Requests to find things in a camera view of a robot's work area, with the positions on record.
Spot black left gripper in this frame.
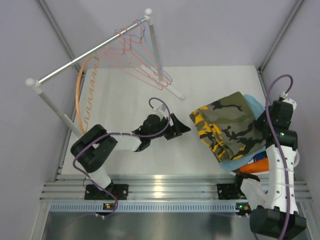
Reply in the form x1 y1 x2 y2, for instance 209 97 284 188
149 113 191 140

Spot blue white patterned trousers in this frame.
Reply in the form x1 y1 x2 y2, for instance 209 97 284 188
247 152 266 164

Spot orange trousers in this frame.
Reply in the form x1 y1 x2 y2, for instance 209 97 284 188
238 158 269 174

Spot light blue trousers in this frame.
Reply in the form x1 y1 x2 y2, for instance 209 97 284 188
218 94 268 173

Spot blue wire hanger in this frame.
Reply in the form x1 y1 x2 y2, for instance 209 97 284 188
114 18 174 86

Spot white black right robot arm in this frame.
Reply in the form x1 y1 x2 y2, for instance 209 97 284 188
233 98 307 240

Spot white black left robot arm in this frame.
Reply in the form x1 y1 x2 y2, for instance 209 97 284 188
70 113 191 199

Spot white perforated plastic basket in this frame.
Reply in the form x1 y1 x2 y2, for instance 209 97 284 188
228 134 300 176

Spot silver clothes rack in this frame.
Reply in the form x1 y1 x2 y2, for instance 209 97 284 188
25 8 185 139

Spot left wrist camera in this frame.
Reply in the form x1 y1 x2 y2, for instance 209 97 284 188
152 104 167 115

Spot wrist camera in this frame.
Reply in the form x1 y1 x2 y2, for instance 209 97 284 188
279 92 297 111
152 104 167 115

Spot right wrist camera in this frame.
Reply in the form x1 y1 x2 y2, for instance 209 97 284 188
279 92 297 111

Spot aluminium rail frame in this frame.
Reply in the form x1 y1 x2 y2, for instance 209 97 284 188
39 174 311 201

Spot perforated cable duct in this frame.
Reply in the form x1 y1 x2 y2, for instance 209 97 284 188
49 201 250 213

